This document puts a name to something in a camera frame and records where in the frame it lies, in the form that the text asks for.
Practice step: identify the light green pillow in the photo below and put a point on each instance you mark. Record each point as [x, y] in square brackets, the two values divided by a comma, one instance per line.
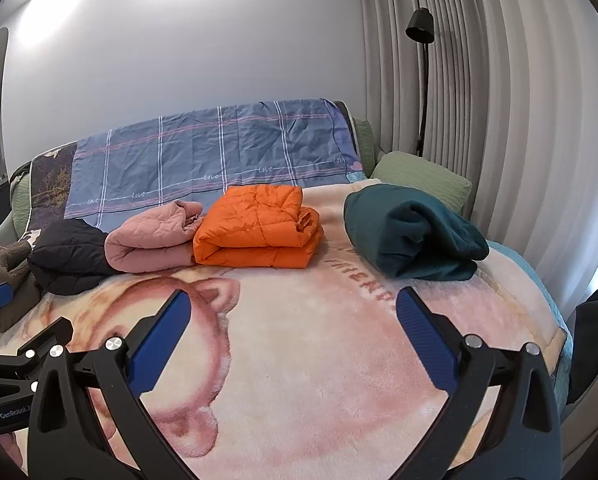
[419, 175]

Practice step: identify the olive fleece garment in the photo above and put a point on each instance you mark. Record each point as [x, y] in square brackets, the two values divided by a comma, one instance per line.
[26, 285]

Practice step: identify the teal fleece garment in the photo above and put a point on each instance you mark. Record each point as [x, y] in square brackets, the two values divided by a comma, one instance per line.
[409, 235]

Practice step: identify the orange puffer jacket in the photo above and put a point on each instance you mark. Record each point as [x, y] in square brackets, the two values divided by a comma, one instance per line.
[259, 225]

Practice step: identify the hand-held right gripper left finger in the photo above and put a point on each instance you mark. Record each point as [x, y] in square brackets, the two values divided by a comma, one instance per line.
[161, 340]

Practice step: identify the dark cloth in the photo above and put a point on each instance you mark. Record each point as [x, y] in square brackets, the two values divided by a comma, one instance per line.
[596, 340]

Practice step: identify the green quilted pillow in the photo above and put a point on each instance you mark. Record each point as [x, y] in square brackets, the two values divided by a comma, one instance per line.
[21, 200]
[365, 140]

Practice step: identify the black floor lamp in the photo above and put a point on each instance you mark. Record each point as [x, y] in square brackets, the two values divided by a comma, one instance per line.
[420, 25]

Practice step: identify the black quilted jacket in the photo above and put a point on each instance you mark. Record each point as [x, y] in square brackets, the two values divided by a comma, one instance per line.
[69, 260]

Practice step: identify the blue plaid bed sheet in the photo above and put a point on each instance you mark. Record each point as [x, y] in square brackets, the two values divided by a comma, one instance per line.
[204, 145]

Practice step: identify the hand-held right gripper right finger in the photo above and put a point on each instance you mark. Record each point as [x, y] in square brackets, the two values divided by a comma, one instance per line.
[424, 340]

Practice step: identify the pink quilted jacket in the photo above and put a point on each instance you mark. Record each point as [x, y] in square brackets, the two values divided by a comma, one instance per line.
[149, 245]

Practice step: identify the dark deer print quilt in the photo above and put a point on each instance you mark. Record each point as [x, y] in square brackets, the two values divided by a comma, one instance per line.
[49, 180]

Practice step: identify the grey pleated curtain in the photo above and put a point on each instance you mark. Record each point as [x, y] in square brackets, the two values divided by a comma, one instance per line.
[504, 110]

